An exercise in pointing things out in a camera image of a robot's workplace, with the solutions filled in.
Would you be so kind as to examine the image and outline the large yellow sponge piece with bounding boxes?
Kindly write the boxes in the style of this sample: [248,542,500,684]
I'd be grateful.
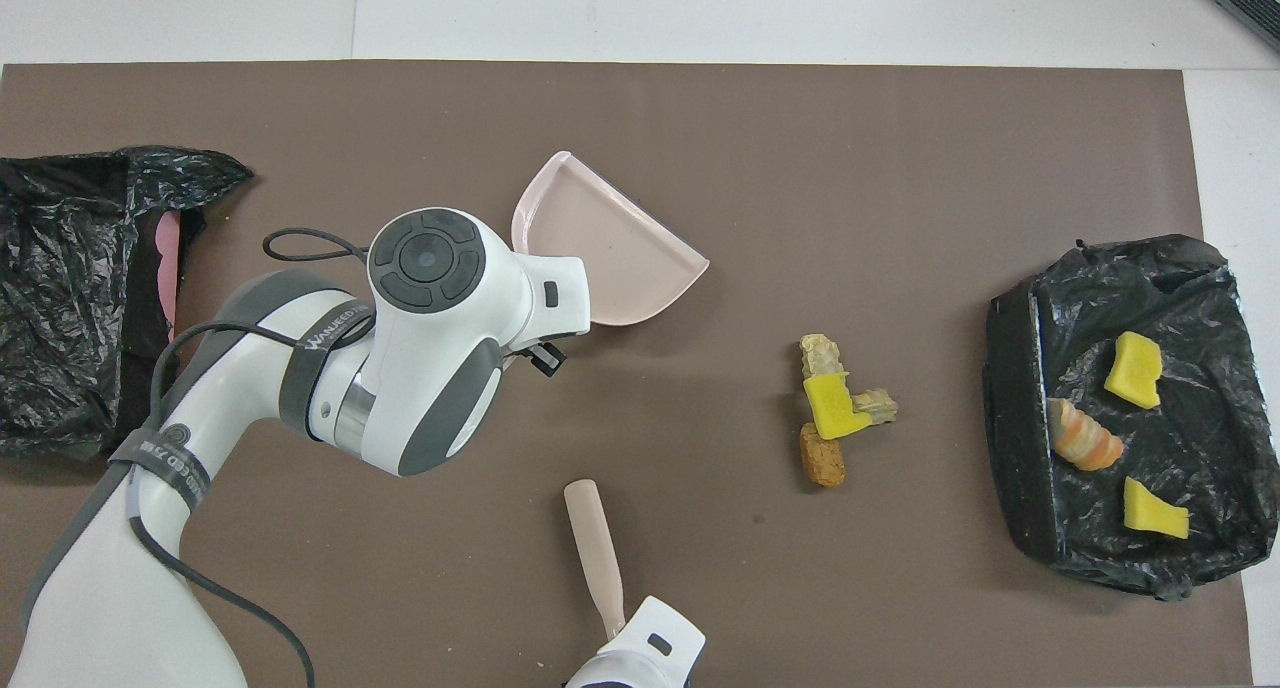
[1103,331,1164,410]

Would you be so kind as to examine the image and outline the beige plastic dustpan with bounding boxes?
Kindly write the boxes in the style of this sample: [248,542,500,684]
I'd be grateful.
[511,151,711,327]

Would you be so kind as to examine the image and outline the pink bin with black bag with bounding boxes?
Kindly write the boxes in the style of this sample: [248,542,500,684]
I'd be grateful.
[0,146,255,461]

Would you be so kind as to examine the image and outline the small yellow sponge piece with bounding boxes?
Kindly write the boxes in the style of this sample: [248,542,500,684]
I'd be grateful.
[1122,476,1191,540]

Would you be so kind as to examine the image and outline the beige hand brush black bristles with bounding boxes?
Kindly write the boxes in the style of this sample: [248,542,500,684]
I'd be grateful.
[564,479,628,641]

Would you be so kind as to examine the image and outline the bin wrapped in black bag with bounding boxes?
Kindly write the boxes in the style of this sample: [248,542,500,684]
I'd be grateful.
[983,235,1280,601]

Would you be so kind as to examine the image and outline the L-shaped yellow sponge piece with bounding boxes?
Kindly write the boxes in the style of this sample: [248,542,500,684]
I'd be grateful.
[803,372,874,441]

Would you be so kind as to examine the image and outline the small beige foam chunk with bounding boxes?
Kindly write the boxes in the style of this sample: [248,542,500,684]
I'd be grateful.
[852,388,900,426]

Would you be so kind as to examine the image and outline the croissant-shaped foam piece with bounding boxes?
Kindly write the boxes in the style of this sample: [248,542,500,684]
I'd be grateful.
[1048,398,1125,472]

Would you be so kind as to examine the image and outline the brown table mat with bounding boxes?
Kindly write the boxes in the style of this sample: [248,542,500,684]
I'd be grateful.
[0,60,1256,688]

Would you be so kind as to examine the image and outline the brown round cookie piece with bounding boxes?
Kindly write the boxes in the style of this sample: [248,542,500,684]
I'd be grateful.
[799,422,847,489]

